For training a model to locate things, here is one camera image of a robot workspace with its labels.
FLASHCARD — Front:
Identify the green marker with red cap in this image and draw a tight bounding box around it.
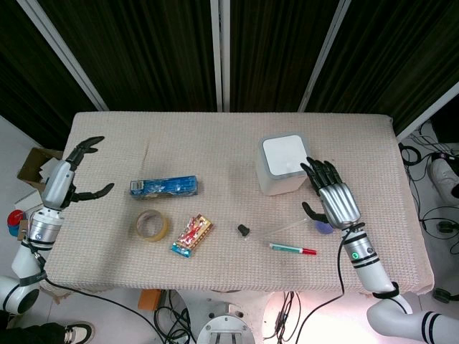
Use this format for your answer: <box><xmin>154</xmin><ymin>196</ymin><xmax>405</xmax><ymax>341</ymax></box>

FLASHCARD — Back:
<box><xmin>269</xmin><ymin>242</ymin><xmax>318</xmax><ymax>256</ymax></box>

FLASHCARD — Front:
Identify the orange box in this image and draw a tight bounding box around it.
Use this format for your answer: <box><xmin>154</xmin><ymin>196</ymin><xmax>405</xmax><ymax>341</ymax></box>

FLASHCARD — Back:
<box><xmin>138</xmin><ymin>289</ymin><xmax>161</xmax><ymax>311</ymax></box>

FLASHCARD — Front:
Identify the black trouser leg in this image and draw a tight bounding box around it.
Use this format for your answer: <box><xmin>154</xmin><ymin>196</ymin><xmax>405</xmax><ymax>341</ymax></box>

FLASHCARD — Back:
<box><xmin>0</xmin><ymin>310</ymin><xmax>66</xmax><ymax>344</ymax></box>

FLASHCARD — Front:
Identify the yellow clear tape roll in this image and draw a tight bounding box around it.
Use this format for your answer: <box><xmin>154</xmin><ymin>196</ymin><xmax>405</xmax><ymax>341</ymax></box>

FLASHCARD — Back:
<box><xmin>136</xmin><ymin>210</ymin><xmax>171</xmax><ymax>242</ymax></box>

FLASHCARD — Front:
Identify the red yellow snack packet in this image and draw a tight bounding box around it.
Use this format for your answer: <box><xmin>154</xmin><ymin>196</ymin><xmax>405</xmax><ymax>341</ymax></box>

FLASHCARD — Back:
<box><xmin>169</xmin><ymin>213</ymin><xmax>215</xmax><ymax>259</ymax></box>

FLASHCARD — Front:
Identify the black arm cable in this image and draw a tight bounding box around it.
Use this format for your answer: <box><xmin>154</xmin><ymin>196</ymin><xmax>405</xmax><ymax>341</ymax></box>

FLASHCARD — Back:
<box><xmin>296</xmin><ymin>222</ymin><xmax>366</xmax><ymax>344</ymax></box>
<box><xmin>21</xmin><ymin>242</ymin><xmax>171</xmax><ymax>344</ymax></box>

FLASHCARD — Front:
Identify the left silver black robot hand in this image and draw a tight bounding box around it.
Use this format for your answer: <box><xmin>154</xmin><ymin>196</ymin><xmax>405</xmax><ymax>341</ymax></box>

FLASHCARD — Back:
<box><xmin>41</xmin><ymin>135</ymin><xmax>115</xmax><ymax>212</ymax></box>

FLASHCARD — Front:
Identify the dark ribbed partition panel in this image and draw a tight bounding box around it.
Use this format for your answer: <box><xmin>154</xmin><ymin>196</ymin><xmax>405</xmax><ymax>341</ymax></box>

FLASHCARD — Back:
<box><xmin>0</xmin><ymin>0</ymin><xmax>100</xmax><ymax>151</ymax></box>
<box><xmin>37</xmin><ymin>0</ymin><xmax>218</xmax><ymax>112</ymax></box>
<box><xmin>229</xmin><ymin>0</ymin><xmax>341</xmax><ymax>113</ymax></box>
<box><xmin>307</xmin><ymin>0</ymin><xmax>459</xmax><ymax>134</ymax></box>

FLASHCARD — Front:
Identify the beige waffle tablecloth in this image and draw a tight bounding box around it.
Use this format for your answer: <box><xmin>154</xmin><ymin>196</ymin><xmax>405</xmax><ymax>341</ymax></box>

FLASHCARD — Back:
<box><xmin>39</xmin><ymin>111</ymin><xmax>435</xmax><ymax>297</ymax></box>

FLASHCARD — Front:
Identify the black floor cable bundle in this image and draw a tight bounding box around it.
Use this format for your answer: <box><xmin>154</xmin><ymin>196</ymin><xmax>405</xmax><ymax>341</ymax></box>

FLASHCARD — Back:
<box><xmin>397</xmin><ymin>121</ymin><xmax>459</xmax><ymax>256</ymax></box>

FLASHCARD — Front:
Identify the white plastic trash bin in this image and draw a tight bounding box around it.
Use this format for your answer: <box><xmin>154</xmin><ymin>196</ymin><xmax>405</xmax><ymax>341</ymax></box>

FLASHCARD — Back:
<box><xmin>255</xmin><ymin>134</ymin><xmax>313</xmax><ymax>196</ymax></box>

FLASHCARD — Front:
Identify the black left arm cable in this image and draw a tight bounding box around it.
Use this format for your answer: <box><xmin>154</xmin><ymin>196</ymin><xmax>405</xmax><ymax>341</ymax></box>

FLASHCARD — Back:
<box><xmin>21</xmin><ymin>242</ymin><xmax>171</xmax><ymax>344</ymax></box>

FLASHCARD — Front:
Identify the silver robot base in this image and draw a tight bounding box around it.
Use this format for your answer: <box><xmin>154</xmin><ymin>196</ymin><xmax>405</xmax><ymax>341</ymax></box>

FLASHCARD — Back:
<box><xmin>196</xmin><ymin>299</ymin><xmax>255</xmax><ymax>344</ymax></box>

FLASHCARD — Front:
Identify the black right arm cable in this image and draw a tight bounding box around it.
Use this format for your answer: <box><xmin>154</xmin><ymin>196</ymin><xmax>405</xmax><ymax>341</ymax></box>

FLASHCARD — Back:
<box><xmin>296</xmin><ymin>222</ymin><xmax>366</xmax><ymax>344</ymax></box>

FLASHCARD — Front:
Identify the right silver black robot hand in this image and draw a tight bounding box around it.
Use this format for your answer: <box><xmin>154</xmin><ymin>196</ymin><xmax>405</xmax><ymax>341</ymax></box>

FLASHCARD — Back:
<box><xmin>300</xmin><ymin>157</ymin><xmax>361</xmax><ymax>229</ymax></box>

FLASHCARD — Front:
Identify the blue cookie box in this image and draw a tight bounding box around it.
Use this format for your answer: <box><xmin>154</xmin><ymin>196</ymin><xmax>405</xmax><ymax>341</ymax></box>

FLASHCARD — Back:
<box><xmin>129</xmin><ymin>174</ymin><xmax>201</xmax><ymax>197</ymax></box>

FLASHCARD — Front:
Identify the white partition post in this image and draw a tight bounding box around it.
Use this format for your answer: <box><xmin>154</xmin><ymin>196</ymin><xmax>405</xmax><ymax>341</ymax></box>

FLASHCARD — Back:
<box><xmin>394</xmin><ymin>80</ymin><xmax>459</xmax><ymax>141</ymax></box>
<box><xmin>297</xmin><ymin>0</ymin><xmax>353</xmax><ymax>113</ymax></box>
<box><xmin>209</xmin><ymin>0</ymin><xmax>231</xmax><ymax>112</ymax></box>
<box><xmin>16</xmin><ymin>0</ymin><xmax>109</xmax><ymax>112</ymax></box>

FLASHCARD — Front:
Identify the wrapped clear drinking straw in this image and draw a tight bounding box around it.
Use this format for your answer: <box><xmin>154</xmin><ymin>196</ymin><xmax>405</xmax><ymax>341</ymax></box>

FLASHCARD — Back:
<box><xmin>262</xmin><ymin>217</ymin><xmax>309</xmax><ymax>239</ymax></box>

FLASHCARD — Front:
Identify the open cardboard box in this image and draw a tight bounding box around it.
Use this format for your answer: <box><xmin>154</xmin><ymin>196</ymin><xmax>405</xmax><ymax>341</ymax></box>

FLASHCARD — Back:
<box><xmin>16</xmin><ymin>146</ymin><xmax>65</xmax><ymax>189</ymax></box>

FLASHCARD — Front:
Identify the black white sneaker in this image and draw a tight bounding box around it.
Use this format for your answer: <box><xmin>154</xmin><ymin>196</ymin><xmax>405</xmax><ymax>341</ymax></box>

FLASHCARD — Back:
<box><xmin>62</xmin><ymin>321</ymin><xmax>95</xmax><ymax>344</ymax></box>

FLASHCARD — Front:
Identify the white shoe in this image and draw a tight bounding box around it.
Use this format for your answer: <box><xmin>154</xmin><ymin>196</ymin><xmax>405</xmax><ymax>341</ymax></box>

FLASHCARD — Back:
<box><xmin>428</xmin><ymin>157</ymin><xmax>459</xmax><ymax>200</ymax></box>

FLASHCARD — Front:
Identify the purple ball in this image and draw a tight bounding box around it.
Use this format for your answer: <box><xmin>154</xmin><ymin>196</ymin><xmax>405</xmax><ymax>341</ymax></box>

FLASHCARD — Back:
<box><xmin>314</xmin><ymin>220</ymin><xmax>335</xmax><ymax>236</ymax></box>

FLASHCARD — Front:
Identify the red and blue ball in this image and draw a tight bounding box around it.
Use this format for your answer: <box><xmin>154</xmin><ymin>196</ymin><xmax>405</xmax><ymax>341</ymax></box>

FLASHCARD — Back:
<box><xmin>6</xmin><ymin>210</ymin><xmax>27</xmax><ymax>234</ymax></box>

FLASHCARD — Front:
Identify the black cable tangle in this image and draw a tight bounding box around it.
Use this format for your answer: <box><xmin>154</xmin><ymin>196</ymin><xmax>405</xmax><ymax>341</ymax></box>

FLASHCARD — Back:
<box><xmin>153</xmin><ymin>289</ymin><xmax>197</xmax><ymax>344</ymax></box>

